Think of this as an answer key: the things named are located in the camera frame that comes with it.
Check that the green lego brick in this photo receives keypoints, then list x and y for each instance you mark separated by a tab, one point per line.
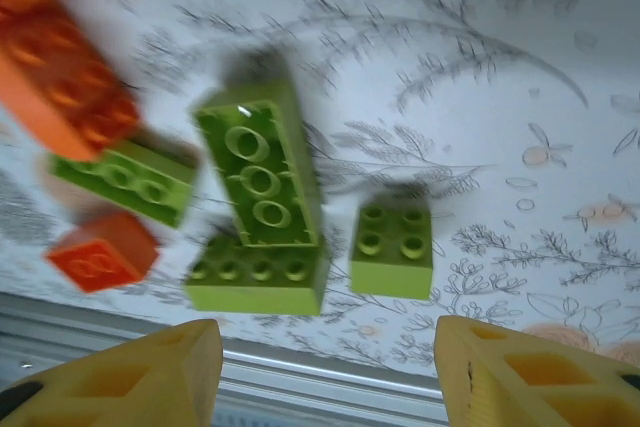
390	257
120	182
260	167
255	287

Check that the floral patterned table cover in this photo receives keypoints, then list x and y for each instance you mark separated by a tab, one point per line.
450	97

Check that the aluminium frame beam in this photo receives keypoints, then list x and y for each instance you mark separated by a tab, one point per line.
310	377

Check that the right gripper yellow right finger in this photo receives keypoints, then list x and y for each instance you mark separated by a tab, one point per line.
525	387

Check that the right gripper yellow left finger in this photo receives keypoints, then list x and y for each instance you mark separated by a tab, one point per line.
125	387

